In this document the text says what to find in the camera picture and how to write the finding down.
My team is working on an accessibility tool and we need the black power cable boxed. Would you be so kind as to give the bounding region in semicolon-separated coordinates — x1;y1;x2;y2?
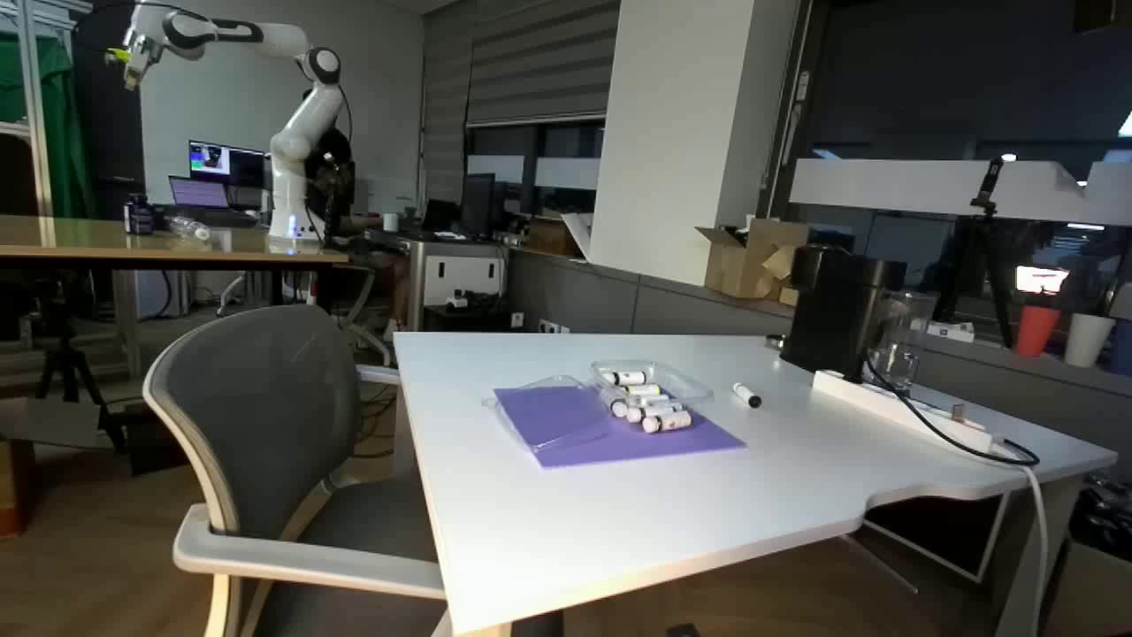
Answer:
868;358;1045;469

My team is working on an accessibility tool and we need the black coffee machine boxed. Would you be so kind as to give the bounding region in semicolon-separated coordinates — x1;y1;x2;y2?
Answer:
781;244;907;382

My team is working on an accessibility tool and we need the grey mesh office chair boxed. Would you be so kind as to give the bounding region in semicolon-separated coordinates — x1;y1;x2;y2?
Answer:
143;305;447;637

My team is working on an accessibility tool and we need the white cup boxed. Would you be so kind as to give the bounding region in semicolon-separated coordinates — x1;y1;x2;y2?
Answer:
1065;312;1110;369

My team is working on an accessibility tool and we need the open cardboard box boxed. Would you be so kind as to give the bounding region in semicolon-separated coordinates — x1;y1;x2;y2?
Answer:
704;220;810;301

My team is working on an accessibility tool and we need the green cloth backdrop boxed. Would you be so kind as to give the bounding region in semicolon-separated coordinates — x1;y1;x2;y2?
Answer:
0;33;92;220

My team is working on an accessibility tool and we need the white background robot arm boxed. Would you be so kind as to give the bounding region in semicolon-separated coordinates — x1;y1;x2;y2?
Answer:
118;0;343;244

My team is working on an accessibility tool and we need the laptop on background desk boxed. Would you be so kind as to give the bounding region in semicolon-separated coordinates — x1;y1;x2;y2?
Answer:
171;178;257;227

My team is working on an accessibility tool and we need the purple mat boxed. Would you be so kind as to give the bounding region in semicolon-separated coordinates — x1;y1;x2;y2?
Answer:
497;385;738;468

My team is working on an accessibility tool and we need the wooden background desk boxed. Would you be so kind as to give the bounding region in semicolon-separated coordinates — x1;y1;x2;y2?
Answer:
0;214;346;270

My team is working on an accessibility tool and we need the red cup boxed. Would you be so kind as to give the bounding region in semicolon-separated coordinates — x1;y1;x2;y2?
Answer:
1014;305;1059;358

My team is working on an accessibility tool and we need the clear plastic container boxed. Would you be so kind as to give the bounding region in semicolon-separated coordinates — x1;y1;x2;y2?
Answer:
593;361;711;434

